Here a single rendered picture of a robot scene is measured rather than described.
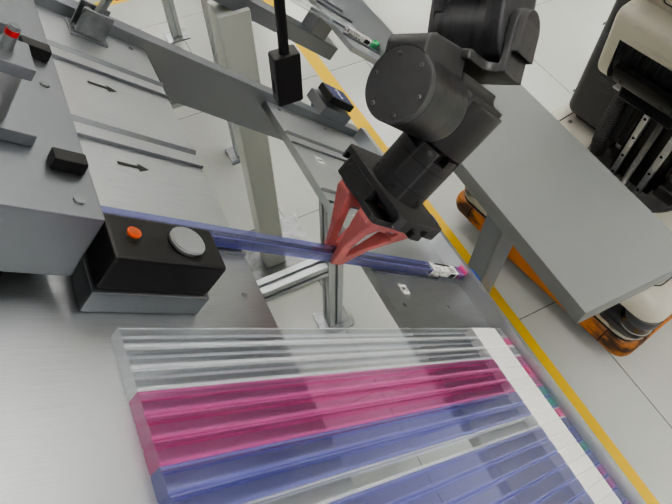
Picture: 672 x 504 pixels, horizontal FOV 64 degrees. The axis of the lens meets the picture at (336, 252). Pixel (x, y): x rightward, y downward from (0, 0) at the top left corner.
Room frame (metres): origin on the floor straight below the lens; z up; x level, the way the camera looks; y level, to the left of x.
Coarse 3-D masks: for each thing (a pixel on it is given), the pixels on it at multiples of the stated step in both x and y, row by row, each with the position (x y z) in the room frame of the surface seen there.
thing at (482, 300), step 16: (368, 144) 0.62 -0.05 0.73; (432, 240) 0.44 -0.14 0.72; (448, 240) 0.43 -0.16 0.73; (448, 256) 0.41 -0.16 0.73; (464, 288) 0.36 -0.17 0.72; (480, 288) 0.35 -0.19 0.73; (480, 304) 0.34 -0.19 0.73; (496, 304) 0.33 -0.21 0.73; (496, 320) 0.31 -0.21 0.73; (512, 336) 0.29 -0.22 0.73; (528, 352) 0.26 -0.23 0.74; (544, 368) 0.24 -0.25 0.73; (544, 384) 0.23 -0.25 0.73; (560, 400) 0.21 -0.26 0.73; (576, 416) 0.19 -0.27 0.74; (592, 432) 0.17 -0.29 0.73; (592, 448) 0.15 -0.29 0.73; (608, 464) 0.13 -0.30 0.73; (624, 480) 0.12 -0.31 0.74; (640, 496) 0.10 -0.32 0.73
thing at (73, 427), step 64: (64, 64) 0.41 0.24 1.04; (128, 64) 0.47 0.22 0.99; (128, 128) 0.35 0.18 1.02; (128, 192) 0.27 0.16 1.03; (192, 192) 0.30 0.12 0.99; (0, 320) 0.12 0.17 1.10; (64, 320) 0.13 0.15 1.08; (128, 320) 0.15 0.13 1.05; (192, 320) 0.16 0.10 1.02; (256, 320) 0.18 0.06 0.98; (0, 384) 0.09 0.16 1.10; (64, 384) 0.10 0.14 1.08; (0, 448) 0.06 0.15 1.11; (64, 448) 0.06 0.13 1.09; (128, 448) 0.07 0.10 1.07
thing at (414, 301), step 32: (288, 128) 0.54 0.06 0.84; (320, 128) 0.60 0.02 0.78; (320, 160) 0.50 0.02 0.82; (320, 192) 0.42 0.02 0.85; (416, 256) 0.38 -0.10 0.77; (384, 288) 0.29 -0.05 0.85; (416, 288) 0.31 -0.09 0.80; (448, 288) 0.35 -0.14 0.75; (416, 320) 0.26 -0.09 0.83; (448, 320) 0.28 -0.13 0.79; (480, 320) 0.31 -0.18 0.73
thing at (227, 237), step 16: (112, 208) 0.23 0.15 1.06; (176, 224) 0.24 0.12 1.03; (192, 224) 0.25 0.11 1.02; (208, 224) 0.26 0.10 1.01; (224, 240) 0.25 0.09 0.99; (240, 240) 0.25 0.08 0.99; (256, 240) 0.26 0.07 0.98; (272, 240) 0.27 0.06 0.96; (288, 240) 0.28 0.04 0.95; (304, 256) 0.28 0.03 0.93; (320, 256) 0.28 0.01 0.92; (368, 256) 0.31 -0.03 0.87; (384, 256) 0.33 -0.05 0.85; (416, 272) 0.34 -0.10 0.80
